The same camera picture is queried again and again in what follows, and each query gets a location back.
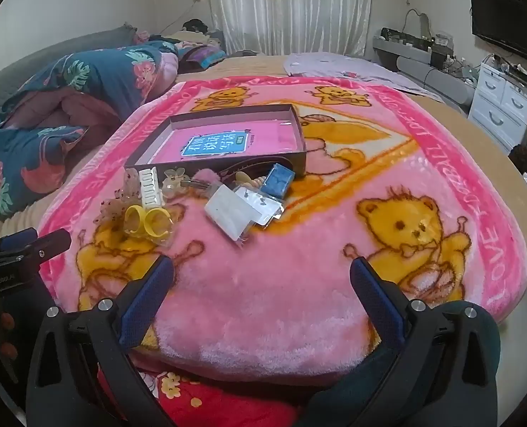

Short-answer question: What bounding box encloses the white drawer cabinet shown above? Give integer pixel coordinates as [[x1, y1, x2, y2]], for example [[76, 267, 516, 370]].
[[468, 56, 527, 154]]

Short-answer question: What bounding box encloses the white comb hair clip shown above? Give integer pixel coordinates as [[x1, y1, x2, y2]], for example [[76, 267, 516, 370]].
[[139, 167, 164, 210]]

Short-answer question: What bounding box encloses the small blue box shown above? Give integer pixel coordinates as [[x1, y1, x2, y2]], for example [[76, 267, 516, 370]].
[[263, 163, 296, 199]]

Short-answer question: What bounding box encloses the white curtain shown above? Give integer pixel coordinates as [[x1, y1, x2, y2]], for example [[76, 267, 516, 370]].
[[206, 0, 373, 56]]

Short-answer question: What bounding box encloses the pink fluffy hair tie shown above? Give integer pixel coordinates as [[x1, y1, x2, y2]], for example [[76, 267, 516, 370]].
[[192, 168, 222, 188]]

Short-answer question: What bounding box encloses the pile of clothes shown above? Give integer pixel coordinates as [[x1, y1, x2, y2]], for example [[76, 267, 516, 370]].
[[181, 19, 224, 47]]

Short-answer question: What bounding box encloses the grey bed headboard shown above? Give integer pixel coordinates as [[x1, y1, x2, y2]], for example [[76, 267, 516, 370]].
[[0, 24, 137, 112]]

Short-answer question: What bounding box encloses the purple pillow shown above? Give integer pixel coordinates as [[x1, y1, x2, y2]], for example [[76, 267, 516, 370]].
[[177, 44, 226, 72]]

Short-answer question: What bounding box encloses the blue floral quilt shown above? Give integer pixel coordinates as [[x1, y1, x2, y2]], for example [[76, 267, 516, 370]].
[[0, 40, 180, 218]]

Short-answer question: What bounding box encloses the lilac blanket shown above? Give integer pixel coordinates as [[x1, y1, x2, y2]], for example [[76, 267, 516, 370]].
[[283, 51, 442, 103]]

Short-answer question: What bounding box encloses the black television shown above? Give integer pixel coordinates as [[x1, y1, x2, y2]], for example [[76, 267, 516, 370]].
[[470, 0, 527, 63]]

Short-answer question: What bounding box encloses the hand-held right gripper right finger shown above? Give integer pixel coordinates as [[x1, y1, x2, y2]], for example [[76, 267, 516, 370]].
[[350, 255, 500, 427]]

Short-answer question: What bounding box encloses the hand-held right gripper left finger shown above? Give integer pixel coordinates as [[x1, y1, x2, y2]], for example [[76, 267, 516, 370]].
[[26, 254, 177, 427]]

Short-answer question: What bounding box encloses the white card packet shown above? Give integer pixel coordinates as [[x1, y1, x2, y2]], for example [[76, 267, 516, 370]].
[[204, 184, 257, 243]]

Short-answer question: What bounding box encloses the red floral cloth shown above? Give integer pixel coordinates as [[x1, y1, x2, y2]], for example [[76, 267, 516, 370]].
[[97, 356, 318, 427]]

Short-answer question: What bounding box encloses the grey vanity desk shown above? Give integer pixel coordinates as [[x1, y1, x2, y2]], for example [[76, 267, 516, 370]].
[[372, 27, 478, 107]]

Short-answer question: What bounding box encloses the yellow hair clip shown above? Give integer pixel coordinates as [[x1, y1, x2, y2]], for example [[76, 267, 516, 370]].
[[123, 205, 173, 238]]

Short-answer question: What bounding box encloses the bed with tan sheet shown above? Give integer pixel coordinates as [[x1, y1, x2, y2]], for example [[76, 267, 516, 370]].
[[0, 51, 527, 285]]

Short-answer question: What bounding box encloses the clear bow hair clip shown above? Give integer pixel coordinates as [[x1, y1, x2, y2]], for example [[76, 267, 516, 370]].
[[162, 167, 191, 199]]

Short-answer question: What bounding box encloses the vanity mirror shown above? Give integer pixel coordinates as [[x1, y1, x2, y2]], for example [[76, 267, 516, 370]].
[[403, 9, 433, 38]]

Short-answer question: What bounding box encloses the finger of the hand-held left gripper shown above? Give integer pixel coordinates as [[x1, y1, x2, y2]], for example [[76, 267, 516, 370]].
[[32, 229, 72, 261], [0, 228, 39, 259]]

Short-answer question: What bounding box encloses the pink bear printed blanket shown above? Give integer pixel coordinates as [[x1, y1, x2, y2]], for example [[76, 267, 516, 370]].
[[37, 75, 527, 385]]

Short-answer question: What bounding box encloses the clear speckled hair claw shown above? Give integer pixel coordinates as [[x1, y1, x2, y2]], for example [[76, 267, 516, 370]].
[[97, 171, 142, 227]]

